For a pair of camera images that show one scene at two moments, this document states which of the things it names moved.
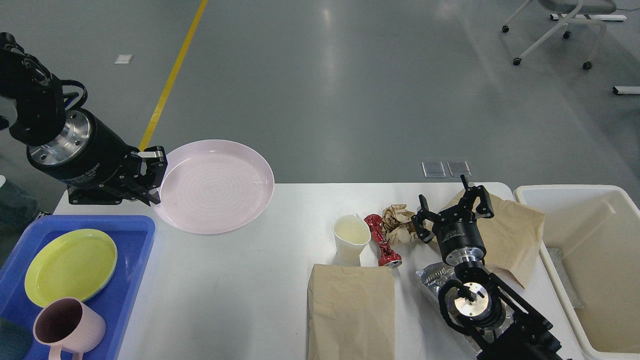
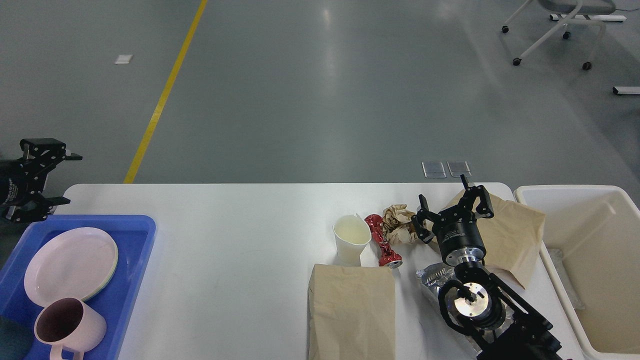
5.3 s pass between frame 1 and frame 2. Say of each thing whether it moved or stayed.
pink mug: stayed
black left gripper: moved
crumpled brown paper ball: stayed
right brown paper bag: stayed
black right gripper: stayed
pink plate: moved
